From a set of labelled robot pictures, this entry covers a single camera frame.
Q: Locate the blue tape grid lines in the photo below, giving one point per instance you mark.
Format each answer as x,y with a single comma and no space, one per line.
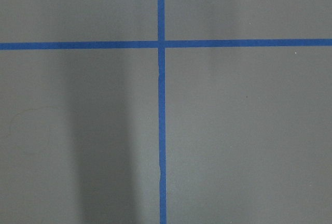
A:
161,44

